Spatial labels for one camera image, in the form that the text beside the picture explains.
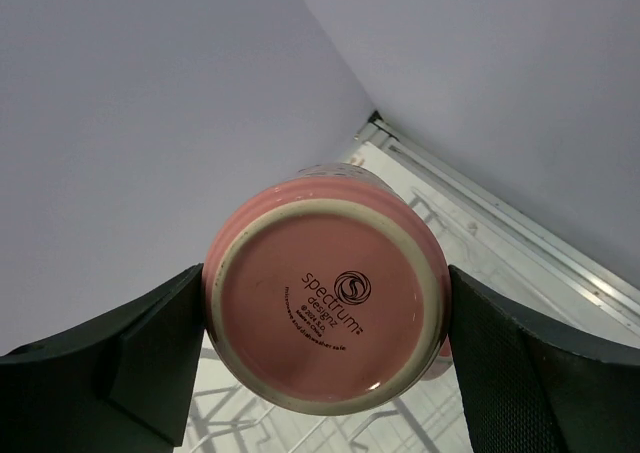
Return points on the pink mug with logo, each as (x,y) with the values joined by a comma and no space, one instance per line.
(327,294)

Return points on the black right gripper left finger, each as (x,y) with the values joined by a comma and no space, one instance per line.
(121,382)

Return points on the white wire dish rack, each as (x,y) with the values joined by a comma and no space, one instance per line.
(224,416)

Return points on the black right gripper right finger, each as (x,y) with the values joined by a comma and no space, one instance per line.
(530,383)

